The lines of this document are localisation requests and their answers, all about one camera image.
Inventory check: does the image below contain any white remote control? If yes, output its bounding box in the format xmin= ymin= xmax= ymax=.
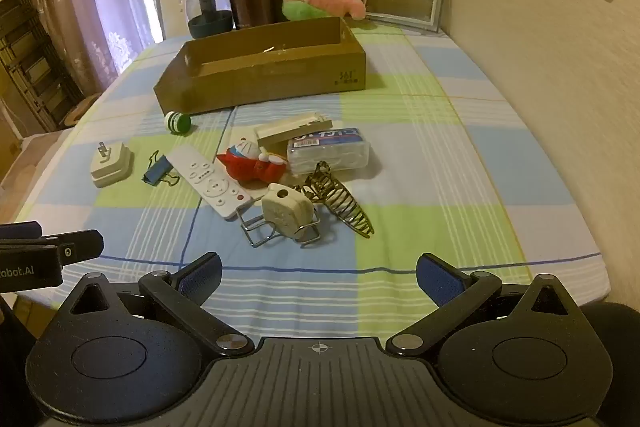
xmin=166 ymin=145 xmax=252 ymax=222

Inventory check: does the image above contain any white power adapter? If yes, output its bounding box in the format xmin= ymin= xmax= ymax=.
xmin=90 ymin=142 xmax=135 ymax=188

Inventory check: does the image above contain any blue binder clip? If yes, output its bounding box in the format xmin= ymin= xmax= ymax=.
xmin=141 ymin=150 xmax=180 ymax=186

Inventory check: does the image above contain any leopard print hair claw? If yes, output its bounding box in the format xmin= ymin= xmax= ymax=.
xmin=299 ymin=161 xmax=376 ymax=238

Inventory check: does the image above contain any round wooden stool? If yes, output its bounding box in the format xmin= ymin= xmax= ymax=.
xmin=62 ymin=93 xmax=103 ymax=128

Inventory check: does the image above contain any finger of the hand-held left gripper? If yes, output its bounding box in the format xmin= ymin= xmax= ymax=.
xmin=0 ymin=229 xmax=105 ymax=267
xmin=0 ymin=221 xmax=44 ymax=242

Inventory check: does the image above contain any green white striped spool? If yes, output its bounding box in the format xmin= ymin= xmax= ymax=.
xmin=164 ymin=110 xmax=192 ymax=135

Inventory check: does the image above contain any glass teapot dark base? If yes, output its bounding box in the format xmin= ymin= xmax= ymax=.
xmin=186 ymin=0 xmax=234 ymax=38

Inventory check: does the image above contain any checked tablecloth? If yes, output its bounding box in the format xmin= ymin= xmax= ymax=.
xmin=0 ymin=19 xmax=613 ymax=338

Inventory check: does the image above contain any cream plastic plug device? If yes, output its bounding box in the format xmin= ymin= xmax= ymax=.
xmin=261 ymin=183 xmax=315 ymax=239

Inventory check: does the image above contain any metal wire holder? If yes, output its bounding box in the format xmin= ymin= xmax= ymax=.
xmin=235 ymin=189 xmax=322 ymax=249

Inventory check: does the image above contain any clear plastic box blue label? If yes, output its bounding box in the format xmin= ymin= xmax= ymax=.
xmin=286 ymin=125 xmax=371 ymax=174

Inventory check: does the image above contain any brown cardboard box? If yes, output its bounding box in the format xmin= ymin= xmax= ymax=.
xmin=152 ymin=17 xmax=367 ymax=116

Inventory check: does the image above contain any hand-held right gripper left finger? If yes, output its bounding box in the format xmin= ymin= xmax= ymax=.
xmin=62 ymin=252 xmax=256 ymax=358

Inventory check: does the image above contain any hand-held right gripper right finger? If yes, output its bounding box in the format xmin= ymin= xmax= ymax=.
xmin=385 ymin=252 xmax=578 ymax=358

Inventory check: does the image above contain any white plastic tray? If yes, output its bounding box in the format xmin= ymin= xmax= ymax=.
xmin=255 ymin=111 xmax=333 ymax=148

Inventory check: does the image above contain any folded metal ladder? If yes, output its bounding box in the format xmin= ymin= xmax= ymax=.
xmin=0 ymin=0 xmax=83 ymax=132

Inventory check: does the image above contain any red robot cat toy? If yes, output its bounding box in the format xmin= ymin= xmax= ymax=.
xmin=216 ymin=138 xmax=288 ymax=184

